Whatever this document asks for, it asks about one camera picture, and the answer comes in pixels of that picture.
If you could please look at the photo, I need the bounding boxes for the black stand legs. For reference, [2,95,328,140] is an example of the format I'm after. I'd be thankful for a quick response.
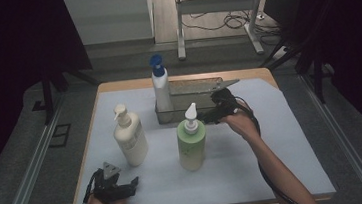
[256,31,339,110]
[27,58,104,128]

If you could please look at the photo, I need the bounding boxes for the green pump bottle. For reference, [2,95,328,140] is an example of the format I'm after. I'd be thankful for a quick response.
[173,101,211,173]

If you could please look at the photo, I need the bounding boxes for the cream pump bottle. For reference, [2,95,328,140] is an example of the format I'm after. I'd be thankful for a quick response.
[110,101,151,169]

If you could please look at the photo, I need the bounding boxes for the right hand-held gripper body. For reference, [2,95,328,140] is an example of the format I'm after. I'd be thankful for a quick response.
[205,78,244,123]

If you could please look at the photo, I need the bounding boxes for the white cabinet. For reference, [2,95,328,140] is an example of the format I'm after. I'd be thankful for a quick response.
[63,0,157,49]

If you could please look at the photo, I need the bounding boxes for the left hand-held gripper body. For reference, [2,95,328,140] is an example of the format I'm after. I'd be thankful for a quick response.
[89,159,136,204]

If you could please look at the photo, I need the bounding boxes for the metal mesh basket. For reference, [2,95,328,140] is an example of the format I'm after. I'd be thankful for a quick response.
[152,75,231,126]

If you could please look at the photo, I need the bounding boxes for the aluminium floor rail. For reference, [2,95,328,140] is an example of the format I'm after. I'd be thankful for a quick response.
[298,68,362,204]
[0,92,76,204]

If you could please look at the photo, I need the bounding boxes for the white metal stand frame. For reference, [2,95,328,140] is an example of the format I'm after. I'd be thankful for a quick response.
[172,0,271,63]

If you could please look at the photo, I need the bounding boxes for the person's right hand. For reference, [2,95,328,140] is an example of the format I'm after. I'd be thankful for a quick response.
[219,105,261,146]

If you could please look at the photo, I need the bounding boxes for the white bottle with blue cap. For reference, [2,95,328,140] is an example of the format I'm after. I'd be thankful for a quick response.
[148,52,176,125]

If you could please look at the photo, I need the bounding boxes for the dark curtain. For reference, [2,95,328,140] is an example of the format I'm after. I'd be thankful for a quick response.
[0,0,104,193]
[261,0,362,164]

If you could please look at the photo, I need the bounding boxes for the black floor cables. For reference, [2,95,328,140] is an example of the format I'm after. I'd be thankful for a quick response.
[178,0,285,54]

